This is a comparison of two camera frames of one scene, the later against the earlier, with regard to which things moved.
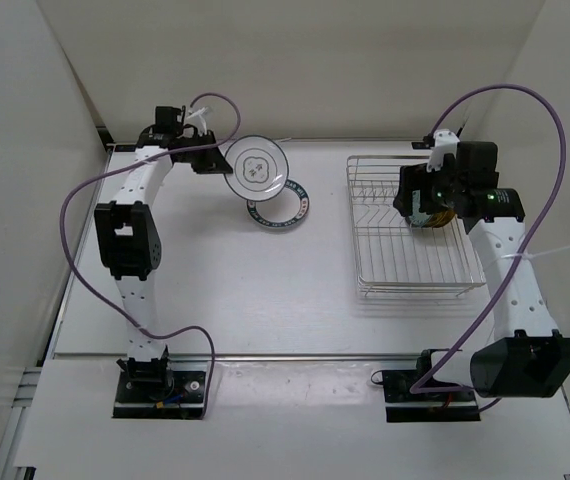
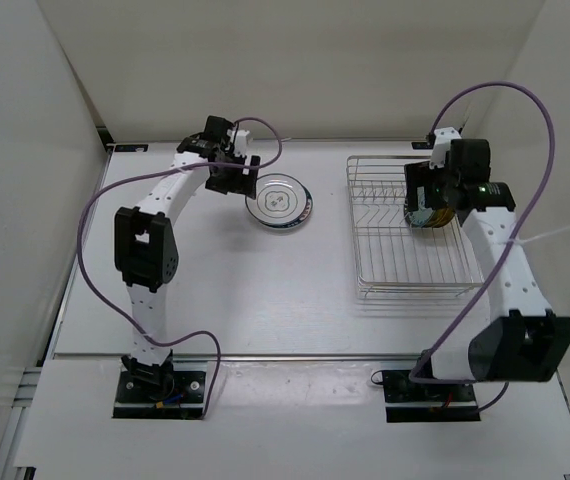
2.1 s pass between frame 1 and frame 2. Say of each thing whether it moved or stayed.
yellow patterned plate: stayed
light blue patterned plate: stayed
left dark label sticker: stayed
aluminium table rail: stayed
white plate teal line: moved
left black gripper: moved
